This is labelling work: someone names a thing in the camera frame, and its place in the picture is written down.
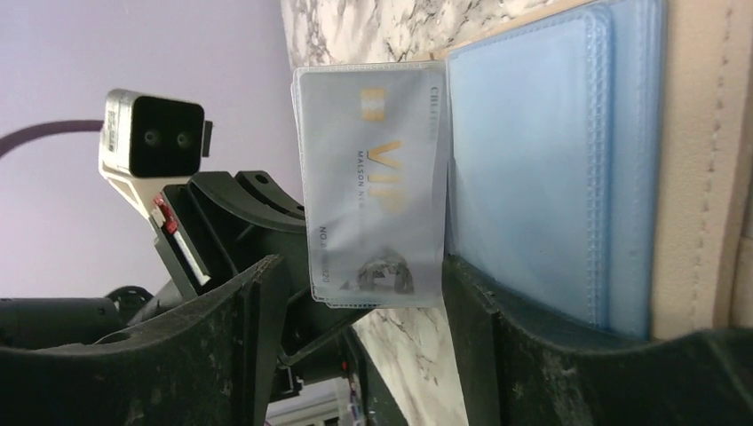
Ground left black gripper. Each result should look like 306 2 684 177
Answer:
128 171 363 400

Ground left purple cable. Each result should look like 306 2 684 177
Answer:
0 119 107 160

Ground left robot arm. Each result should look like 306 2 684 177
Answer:
1 171 365 404

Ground white VIP credit card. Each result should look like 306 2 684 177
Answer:
291 61 450 308

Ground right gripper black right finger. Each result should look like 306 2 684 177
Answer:
442 256 752 425

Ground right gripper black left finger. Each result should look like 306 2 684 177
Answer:
1 255 289 425

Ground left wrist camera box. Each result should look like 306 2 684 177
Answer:
98 89 210 219

